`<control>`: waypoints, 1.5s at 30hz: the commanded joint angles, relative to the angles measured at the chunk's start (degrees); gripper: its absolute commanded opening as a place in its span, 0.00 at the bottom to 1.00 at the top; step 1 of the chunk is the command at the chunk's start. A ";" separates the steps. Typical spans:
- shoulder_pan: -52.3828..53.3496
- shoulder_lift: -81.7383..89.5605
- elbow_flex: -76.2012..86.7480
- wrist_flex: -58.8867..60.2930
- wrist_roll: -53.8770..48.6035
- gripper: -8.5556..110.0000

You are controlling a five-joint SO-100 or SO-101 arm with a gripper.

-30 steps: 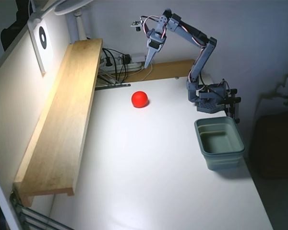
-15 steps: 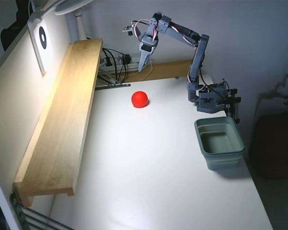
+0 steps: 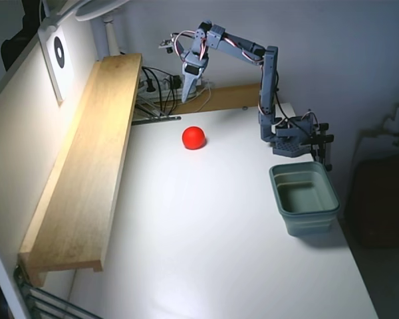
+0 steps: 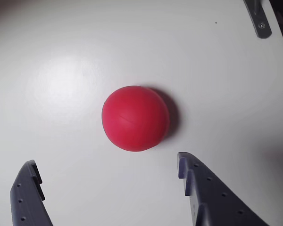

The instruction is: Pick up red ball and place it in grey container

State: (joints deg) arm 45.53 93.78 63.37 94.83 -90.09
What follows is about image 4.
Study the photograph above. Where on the grey-blue gripper finger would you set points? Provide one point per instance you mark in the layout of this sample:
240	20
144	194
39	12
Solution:
212	197
26	200

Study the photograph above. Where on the red ball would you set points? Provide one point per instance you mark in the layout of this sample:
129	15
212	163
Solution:
135	118

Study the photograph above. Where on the grey mounting bracket with screw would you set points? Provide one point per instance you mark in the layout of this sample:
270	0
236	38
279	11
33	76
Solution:
259	18

